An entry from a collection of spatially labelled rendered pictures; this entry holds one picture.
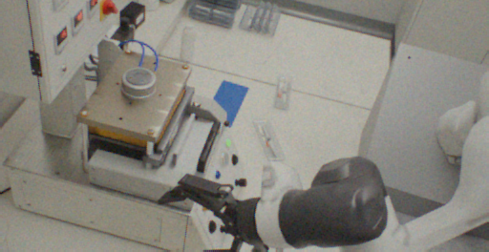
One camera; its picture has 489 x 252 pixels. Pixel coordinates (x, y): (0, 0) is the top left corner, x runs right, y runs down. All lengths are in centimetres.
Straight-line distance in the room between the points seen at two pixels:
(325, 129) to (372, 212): 108
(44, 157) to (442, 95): 108
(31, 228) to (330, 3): 282
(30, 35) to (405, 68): 102
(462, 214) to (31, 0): 79
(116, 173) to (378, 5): 285
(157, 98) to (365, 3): 272
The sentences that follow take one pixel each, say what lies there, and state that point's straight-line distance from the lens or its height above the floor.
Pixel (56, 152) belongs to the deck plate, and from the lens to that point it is 137.
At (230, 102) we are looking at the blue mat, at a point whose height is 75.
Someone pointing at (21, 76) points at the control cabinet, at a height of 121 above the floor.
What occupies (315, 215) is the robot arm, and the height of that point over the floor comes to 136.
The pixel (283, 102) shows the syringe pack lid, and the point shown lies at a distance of 182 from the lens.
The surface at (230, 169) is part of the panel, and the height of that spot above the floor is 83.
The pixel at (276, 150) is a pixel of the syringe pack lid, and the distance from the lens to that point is 164.
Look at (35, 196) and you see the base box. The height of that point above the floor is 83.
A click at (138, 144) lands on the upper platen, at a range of 123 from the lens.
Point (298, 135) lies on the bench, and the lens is 174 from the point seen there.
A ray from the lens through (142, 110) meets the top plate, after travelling 121.
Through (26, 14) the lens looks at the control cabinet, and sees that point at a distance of 105.
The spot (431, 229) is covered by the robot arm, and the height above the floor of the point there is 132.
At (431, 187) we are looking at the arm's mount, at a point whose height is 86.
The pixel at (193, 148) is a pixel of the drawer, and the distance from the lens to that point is 132.
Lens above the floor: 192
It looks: 42 degrees down
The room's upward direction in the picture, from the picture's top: 12 degrees clockwise
